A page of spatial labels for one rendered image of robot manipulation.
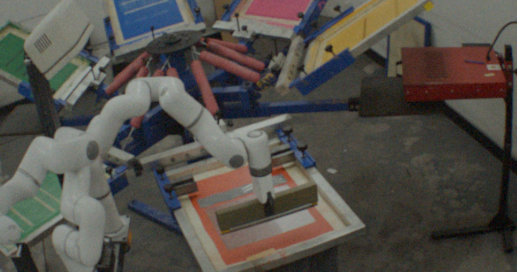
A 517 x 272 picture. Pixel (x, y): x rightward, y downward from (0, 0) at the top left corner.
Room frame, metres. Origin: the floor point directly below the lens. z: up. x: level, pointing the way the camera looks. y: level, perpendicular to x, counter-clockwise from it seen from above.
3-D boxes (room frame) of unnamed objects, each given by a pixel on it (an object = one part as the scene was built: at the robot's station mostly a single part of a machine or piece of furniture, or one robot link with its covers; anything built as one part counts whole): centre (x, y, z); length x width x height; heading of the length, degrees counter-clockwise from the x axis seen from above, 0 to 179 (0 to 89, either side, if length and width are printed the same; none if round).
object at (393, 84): (3.01, -0.31, 0.91); 1.34 x 0.40 x 0.08; 75
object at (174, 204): (2.33, 0.40, 0.98); 0.30 x 0.05 x 0.07; 15
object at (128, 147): (2.76, 0.78, 0.90); 1.24 x 0.06 x 0.06; 135
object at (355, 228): (2.17, 0.07, 0.97); 0.79 x 0.58 x 0.04; 15
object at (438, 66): (2.82, -1.03, 1.06); 0.61 x 0.46 x 0.12; 75
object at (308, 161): (2.47, -0.13, 0.98); 0.30 x 0.05 x 0.07; 15
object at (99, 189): (1.90, 0.58, 1.37); 0.13 x 0.10 x 0.16; 5
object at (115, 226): (1.89, 0.59, 1.21); 0.16 x 0.13 x 0.15; 87
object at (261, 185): (1.94, 0.02, 1.21); 0.10 x 0.07 x 0.11; 15
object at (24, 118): (3.37, 0.99, 0.91); 1.34 x 0.40 x 0.08; 75
